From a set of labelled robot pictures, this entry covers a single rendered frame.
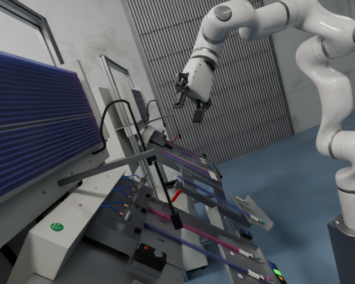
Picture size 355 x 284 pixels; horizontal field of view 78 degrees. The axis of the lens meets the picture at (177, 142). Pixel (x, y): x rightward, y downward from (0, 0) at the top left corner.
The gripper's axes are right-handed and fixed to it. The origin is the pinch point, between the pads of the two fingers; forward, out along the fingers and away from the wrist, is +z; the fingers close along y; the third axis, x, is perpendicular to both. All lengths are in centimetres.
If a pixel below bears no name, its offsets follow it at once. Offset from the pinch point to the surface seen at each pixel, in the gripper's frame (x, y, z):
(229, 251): 0, -44, 37
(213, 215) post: -23, -67, 27
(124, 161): -5.6, 10.8, 18.6
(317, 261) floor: 12, -168, 39
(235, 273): 7, -37, 42
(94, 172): -11.4, 14.2, 23.1
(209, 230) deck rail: -11, -47, 33
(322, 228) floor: 9, -197, 14
